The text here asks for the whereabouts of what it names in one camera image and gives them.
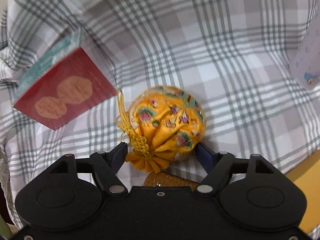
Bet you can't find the yellow floral drawstring pouch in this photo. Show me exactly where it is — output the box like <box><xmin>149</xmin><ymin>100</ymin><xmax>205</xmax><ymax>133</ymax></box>
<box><xmin>117</xmin><ymin>86</ymin><xmax>206</xmax><ymax>173</ymax></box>

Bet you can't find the yellow cardboard box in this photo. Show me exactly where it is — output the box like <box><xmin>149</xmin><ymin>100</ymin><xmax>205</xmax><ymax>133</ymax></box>
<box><xmin>286</xmin><ymin>150</ymin><xmax>320</xmax><ymax>239</ymax></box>

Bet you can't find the red and teal box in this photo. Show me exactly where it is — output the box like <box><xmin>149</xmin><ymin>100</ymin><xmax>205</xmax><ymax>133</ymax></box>
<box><xmin>14</xmin><ymin>28</ymin><xmax>117</xmax><ymax>130</ymax></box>

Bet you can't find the brown leather wallet case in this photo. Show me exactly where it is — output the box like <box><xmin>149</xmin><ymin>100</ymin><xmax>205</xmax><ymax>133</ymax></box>
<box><xmin>143</xmin><ymin>172</ymin><xmax>198</xmax><ymax>190</ymax></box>

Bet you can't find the white lace cloth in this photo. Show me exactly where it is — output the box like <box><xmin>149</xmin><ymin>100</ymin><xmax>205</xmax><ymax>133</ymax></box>
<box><xmin>1</xmin><ymin>148</ymin><xmax>16</xmax><ymax>226</ymax></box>

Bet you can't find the grey plaid cloth cover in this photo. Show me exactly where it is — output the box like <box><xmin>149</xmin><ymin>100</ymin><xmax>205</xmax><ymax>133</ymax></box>
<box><xmin>1</xmin><ymin>0</ymin><xmax>319</xmax><ymax>203</ymax></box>

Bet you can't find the purple lid cartoon bottle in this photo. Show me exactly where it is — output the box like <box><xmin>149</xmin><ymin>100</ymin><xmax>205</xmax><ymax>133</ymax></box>
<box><xmin>289</xmin><ymin>8</ymin><xmax>320</xmax><ymax>90</ymax></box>

